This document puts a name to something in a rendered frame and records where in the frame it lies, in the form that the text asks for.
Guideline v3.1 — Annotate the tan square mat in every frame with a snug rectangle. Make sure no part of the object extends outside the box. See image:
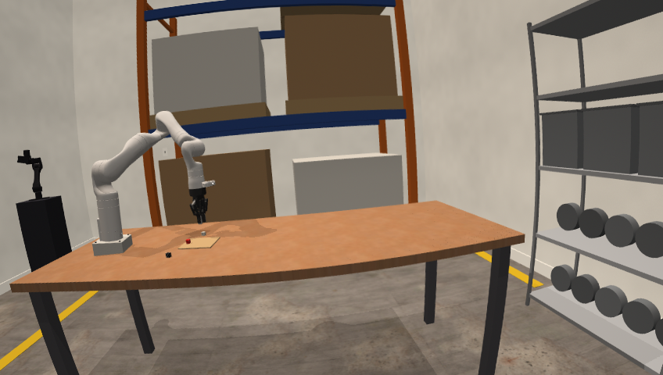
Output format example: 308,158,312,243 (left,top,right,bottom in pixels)
178,237,220,249

